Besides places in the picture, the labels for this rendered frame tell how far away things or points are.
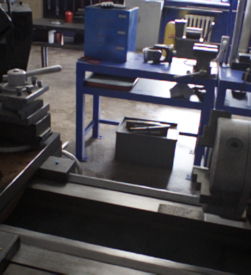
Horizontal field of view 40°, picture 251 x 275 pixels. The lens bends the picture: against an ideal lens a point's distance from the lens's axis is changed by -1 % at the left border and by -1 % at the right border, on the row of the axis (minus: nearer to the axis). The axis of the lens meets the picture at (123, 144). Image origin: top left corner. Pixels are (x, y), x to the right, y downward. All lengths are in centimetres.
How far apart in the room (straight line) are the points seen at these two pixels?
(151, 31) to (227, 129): 680
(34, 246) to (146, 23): 683
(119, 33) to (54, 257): 214
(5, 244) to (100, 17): 219
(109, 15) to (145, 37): 482
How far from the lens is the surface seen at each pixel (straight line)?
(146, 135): 296
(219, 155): 81
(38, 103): 127
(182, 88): 275
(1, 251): 97
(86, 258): 98
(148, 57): 289
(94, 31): 290
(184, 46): 638
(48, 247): 101
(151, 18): 757
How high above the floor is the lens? 153
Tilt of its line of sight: 27 degrees down
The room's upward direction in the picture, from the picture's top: 4 degrees clockwise
